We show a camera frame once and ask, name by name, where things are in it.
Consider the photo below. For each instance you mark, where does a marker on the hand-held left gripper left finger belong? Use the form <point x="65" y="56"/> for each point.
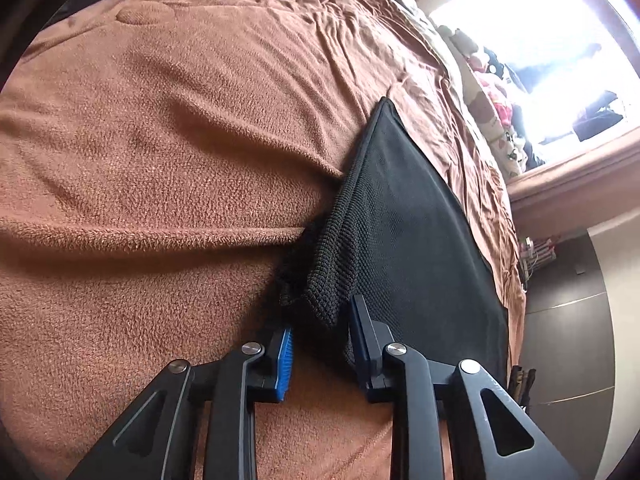
<point x="285" y="360"/>

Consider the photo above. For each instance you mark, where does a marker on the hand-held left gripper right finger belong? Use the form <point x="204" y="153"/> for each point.
<point x="356" y="320"/>

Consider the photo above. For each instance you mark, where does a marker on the black knit t-shirt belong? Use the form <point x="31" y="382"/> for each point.
<point x="415" y="220"/>

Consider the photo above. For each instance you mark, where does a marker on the small brown object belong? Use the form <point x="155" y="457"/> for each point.
<point x="522" y="385"/>

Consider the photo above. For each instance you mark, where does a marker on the white spotted plush toy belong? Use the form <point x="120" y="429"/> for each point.
<point x="510" y="152"/>

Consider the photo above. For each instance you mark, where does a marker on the brown blanket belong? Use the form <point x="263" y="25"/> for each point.
<point x="150" y="160"/>

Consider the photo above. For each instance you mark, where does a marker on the floral patterned pillow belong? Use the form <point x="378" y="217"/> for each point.
<point x="482" y="112"/>

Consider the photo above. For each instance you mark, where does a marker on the pink window ledge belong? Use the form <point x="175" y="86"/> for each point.
<point x="575" y="185"/>

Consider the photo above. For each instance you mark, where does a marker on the pink plush toy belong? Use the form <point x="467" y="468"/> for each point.
<point x="492" y="97"/>

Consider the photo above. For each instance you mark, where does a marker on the black plush toy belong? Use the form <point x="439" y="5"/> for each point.
<point x="495" y="60"/>

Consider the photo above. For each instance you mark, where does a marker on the cream duvet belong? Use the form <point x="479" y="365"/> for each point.
<point x="430" y="30"/>

